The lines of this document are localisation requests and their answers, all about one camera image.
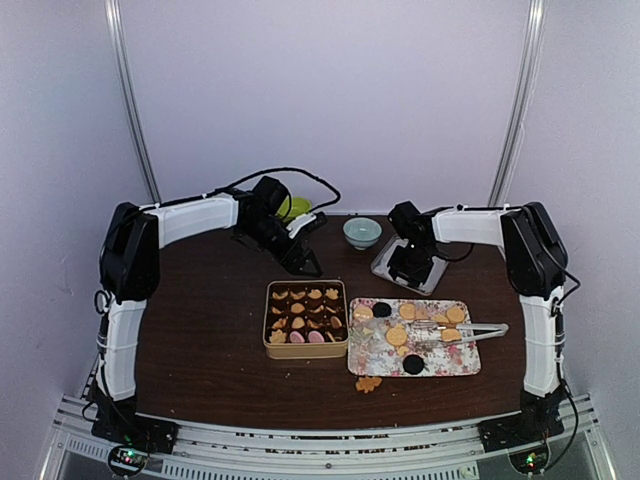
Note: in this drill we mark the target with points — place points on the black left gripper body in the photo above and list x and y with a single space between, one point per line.
281 253

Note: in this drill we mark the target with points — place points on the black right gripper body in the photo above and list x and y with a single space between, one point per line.
410 264

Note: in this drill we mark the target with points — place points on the gold cookie tin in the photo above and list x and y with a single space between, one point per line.
317 309

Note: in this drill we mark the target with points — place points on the floral cookie tray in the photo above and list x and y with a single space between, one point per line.
377 346

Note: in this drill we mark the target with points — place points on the pink round cookie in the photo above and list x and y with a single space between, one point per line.
296 337

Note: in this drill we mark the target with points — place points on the metal serving tongs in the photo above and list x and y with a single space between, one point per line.
443 334

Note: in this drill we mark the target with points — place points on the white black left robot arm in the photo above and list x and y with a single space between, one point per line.
129 267

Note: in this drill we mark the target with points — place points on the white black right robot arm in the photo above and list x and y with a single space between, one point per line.
536 264

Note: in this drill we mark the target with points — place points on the green bowl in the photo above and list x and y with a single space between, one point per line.
293 207

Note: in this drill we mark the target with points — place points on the light blue striped bowl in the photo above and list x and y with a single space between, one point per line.
362 232

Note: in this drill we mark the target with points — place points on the round patterned biscuit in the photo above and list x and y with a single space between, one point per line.
362 313

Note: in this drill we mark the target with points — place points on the black sandwich cookie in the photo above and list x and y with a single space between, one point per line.
413 364

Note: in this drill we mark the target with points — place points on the brown tree cookie on table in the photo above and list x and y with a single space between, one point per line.
367 384

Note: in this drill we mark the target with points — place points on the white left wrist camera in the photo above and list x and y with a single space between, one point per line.
306 223

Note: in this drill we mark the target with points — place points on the aluminium corner post right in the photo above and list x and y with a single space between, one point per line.
525 86

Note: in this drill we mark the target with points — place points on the aluminium corner post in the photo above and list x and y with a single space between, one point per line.
525 86
117 35

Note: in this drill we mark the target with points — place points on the aluminium front rail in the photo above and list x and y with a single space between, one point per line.
452 450

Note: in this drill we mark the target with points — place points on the aluminium corner post left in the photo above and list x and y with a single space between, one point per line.
117 35

